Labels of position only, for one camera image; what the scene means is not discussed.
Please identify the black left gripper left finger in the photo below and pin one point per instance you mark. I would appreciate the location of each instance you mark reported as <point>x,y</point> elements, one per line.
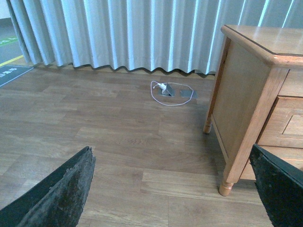
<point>58,200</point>

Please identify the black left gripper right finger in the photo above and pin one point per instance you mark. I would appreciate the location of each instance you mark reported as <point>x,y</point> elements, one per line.
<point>282,197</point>

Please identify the wooden nightstand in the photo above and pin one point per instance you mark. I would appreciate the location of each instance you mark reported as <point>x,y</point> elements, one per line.
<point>257,65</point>

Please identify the closed metal floor plate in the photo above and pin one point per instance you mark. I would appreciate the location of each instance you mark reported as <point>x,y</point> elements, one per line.
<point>188,94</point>

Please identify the dark floor sign mat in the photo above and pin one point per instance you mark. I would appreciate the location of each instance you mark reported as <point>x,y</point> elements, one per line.
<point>9,73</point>

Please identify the open metal floor socket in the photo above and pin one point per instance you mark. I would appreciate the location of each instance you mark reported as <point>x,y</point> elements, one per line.
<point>166,90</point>

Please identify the light blue-grey curtain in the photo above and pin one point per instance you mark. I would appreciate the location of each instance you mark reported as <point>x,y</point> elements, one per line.
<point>150,34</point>

